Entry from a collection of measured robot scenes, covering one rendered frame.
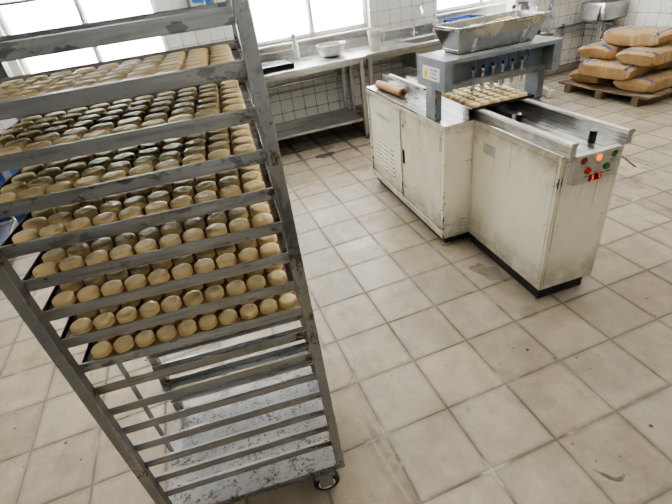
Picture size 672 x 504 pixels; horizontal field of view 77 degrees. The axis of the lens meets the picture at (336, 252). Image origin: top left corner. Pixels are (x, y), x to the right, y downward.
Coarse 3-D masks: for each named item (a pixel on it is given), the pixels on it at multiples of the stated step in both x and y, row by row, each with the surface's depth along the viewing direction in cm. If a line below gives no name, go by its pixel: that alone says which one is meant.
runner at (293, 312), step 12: (276, 312) 115; (288, 312) 115; (300, 312) 116; (240, 324) 113; (252, 324) 114; (264, 324) 115; (192, 336) 112; (204, 336) 113; (216, 336) 114; (144, 348) 110; (156, 348) 111; (168, 348) 112; (96, 360) 108; (108, 360) 109; (120, 360) 110; (84, 372) 109
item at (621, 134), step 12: (528, 108) 239; (540, 108) 230; (552, 108) 222; (564, 120) 216; (576, 120) 209; (588, 120) 202; (600, 120) 198; (600, 132) 198; (612, 132) 191; (624, 132) 186
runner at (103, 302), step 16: (272, 256) 105; (288, 256) 106; (208, 272) 103; (224, 272) 104; (240, 272) 105; (144, 288) 101; (160, 288) 102; (176, 288) 103; (80, 304) 99; (96, 304) 100; (112, 304) 101
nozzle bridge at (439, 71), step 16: (496, 48) 231; (512, 48) 226; (528, 48) 228; (544, 48) 239; (560, 48) 234; (432, 64) 231; (448, 64) 220; (464, 64) 231; (480, 64) 234; (496, 64) 237; (528, 64) 242; (544, 64) 241; (432, 80) 236; (448, 80) 224; (464, 80) 234; (480, 80) 233; (496, 80) 236; (528, 80) 260; (432, 96) 241; (432, 112) 246
